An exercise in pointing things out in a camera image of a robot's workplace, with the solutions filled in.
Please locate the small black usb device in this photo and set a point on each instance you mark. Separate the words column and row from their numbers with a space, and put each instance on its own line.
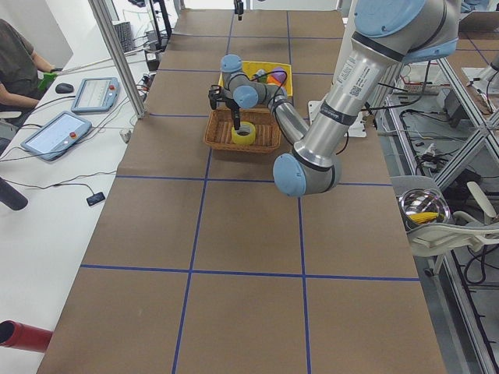
column 95, row 198

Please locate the teach pendant tablet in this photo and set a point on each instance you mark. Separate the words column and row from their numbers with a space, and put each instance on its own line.
column 57, row 136
column 96, row 95

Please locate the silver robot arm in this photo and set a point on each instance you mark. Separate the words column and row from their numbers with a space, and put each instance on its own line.
column 386, row 33

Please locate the yellow plastic basket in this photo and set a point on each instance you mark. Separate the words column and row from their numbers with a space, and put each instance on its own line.
column 250, row 67

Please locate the seated person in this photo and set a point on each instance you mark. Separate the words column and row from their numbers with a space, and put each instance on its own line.
column 20, row 65

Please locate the orange toy carrot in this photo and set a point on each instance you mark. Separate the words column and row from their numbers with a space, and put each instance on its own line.
column 272, row 80

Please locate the black computer mouse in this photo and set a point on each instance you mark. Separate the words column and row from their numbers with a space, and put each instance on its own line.
column 64, row 88

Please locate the small black labelled can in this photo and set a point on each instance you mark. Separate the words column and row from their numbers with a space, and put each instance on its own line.
column 261, row 76

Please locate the yellow clear tape roll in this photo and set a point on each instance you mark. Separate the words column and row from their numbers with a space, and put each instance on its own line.
column 245, row 135

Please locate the brown wicker basket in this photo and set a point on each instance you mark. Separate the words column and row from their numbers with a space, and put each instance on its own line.
column 218, row 133

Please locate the purple foam block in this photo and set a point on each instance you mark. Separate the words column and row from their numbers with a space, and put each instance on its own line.
column 279, row 74

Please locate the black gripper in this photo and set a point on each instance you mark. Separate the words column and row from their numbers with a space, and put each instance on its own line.
column 232, row 104
column 238, row 5

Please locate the red cylinder bottle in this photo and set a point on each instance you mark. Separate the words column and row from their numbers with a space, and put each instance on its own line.
column 24, row 337

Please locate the steel bowl with corn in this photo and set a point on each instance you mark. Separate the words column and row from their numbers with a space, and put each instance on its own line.
column 423, row 206

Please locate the black keyboard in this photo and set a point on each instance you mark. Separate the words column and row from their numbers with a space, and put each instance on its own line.
column 124, row 34

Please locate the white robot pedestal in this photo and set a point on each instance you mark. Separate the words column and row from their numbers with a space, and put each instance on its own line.
column 356, row 129

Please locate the upper teach pendant tablet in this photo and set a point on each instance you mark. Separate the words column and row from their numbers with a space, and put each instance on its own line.
column 96, row 95

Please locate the aluminium frame post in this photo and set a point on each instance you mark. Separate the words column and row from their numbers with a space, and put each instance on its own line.
column 103, row 19

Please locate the lower teach pendant tablet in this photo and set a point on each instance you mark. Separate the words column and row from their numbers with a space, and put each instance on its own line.
column 57, row 136

